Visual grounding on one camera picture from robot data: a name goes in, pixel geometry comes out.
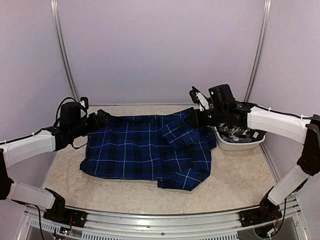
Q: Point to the aluminium frame post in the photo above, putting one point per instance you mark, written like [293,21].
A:
[259,49]
[54,5]

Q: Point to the white plastic basin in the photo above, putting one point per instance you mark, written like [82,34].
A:
[228,146]

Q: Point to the right aluminium frame post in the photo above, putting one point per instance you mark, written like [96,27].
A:
[259,49]

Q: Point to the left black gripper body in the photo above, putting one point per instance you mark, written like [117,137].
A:
[93,126]

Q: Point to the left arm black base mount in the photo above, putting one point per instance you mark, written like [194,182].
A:
[66,216]

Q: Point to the left aluminium frame post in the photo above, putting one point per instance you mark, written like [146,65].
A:
[54,5]

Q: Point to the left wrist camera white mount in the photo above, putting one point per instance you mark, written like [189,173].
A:
[84,104]

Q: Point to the blue plaid long sleeve shirt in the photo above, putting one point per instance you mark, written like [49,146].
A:
[161,148]

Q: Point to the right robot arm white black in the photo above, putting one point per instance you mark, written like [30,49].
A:
[221,107]

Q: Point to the grey black patterned shirt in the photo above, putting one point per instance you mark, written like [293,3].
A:
[239,135]

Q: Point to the front aluminium rail base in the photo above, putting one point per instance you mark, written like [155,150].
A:
[103,225]

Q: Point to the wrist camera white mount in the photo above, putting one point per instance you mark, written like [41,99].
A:
[84,104]
[200,99]

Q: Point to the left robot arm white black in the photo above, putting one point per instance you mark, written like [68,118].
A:
[72,121]

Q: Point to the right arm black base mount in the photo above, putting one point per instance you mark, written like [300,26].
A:
[258,216]

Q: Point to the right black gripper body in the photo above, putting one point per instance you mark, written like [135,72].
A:
[202,122]

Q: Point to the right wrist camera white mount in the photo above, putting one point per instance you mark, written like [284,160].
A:
[200,99]

